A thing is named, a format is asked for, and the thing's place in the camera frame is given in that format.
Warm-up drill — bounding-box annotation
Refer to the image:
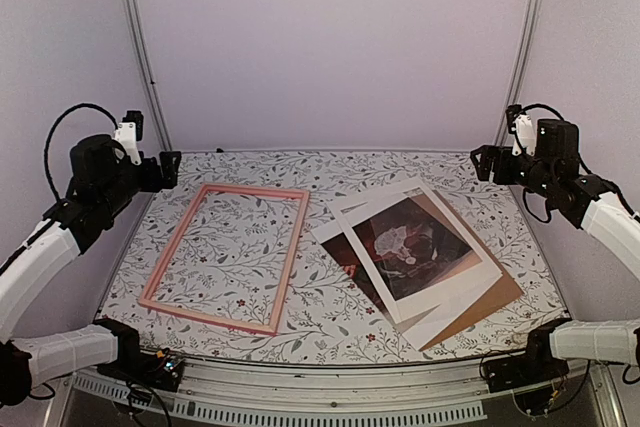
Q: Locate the left aluminium post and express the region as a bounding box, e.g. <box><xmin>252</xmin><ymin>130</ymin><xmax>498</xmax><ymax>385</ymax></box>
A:
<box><xmin>122</xmin><ymin>0</ymin><xmax>173</xmax><ymax>150</ymax></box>

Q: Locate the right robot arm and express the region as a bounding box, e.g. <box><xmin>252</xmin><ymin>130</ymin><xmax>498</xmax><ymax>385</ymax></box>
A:
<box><xmin>470</xmin><ymin>115</ymin><xmax>639</xmax><ymax>391</ymax></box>

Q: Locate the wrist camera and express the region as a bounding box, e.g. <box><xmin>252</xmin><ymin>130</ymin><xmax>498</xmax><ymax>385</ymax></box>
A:
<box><xmin>113</xmin><ymin>110</ymin><xmax>144</xmax><ymax>166</ymax></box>
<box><xmin>506</xmin><ymin>104</ymin><xmax>536</xmax><ymax>156</ymax></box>

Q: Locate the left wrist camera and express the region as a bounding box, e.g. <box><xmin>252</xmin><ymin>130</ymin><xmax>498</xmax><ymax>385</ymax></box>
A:
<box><xmin>113</xmin><ymin>110</ymin><xmax>144</xmax><ymax>166</ymax></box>

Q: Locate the pink wooden picture frame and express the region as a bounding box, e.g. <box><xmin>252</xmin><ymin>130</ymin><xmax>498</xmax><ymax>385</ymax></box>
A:
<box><xmin>139</xmin><ymin>183</ymin><xmax>310</xmax><ymax>336</ymax></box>

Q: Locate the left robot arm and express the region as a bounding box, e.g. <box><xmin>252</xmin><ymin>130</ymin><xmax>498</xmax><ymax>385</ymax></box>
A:
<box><xmin>1</xmin><ymin>134</ymin><xmax>184</xmax><ymax>406</ymax></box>

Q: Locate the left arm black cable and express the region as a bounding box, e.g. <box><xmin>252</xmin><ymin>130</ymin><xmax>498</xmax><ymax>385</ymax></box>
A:
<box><xmin>42</xmin><ymin>102</ymin><xmax>121</xmax><ymax>201</ymax></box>

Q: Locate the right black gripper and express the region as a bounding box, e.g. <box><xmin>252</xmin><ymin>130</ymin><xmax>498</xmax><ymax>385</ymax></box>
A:
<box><xmin>471</xmin><ymin>145</ymin><xmax>556</xmax><ymax>198</ymax></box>

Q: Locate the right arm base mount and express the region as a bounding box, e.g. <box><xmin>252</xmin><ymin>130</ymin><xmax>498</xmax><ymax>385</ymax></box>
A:
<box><xmin>479</xmin><ymin>353</ymin><xmax>569</xmax><ymax>417</ymax></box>

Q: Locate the clear acrylic sheet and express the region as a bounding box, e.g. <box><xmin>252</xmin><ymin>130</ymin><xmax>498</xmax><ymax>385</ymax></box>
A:
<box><xmin>331</xmin><ymin>179</ymin><xmax>502</xmax><ymax>323</ymax></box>

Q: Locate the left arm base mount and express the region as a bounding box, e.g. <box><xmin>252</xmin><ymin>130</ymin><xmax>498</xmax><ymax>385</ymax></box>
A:
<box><xmin>97</xmin><ymin>348</ymin><xmax>185</xmax><ymax>393</ymax></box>

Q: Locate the right aluminium post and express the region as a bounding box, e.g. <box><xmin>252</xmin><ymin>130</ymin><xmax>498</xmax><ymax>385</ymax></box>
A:
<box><xmin>492</xmin><ymin>0</ymin><xmax>551</xmax><ymax>148</ymax></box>

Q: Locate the aluminium post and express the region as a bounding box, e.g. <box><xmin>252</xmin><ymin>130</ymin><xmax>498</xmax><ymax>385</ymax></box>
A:
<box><xmin>122</xmin><ymin>0</ymin><xmax>173</xmax><ymax>150</ymax></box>
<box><xmin>492</xmin><ymin>0</ymin><xmax>551</xmax><ymax>148</ymax></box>

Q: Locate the brown backing board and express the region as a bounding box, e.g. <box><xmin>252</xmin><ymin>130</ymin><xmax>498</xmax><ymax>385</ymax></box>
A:
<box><xmin>419</xmin><ymin>212</ymin><xmax>523</xmax><ymax>352</ymax></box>

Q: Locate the front aluminium rail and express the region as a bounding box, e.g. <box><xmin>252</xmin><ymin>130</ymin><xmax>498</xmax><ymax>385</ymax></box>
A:
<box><xmin>44</xmin><ymin>359</ymin><xmax>630</xmax><ymax>426</ymax></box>

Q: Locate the white mat board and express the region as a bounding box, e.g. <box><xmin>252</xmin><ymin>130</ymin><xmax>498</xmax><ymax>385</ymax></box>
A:
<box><xmin>329</xmin><ymin>181</ymin><xmax>502</xmax><ymax>324</ymax></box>

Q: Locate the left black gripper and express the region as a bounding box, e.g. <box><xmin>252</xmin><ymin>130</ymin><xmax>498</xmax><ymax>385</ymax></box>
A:
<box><xmin>99</xmin><ymin>150</ymin><xmax>182</xmax><ymax>215</ymax></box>

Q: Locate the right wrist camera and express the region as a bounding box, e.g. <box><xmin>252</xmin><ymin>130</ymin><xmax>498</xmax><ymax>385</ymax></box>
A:
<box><xmin>506</xmin><ymin>104</ymin><xmax>536</xmax><ymax>156</ymax></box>

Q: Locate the floral table mat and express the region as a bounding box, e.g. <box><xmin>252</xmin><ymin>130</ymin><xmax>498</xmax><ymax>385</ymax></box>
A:
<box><xmin>100</xmin><ymin>152</ymin><xmax>565</xmax><ymax>365</ymax></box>

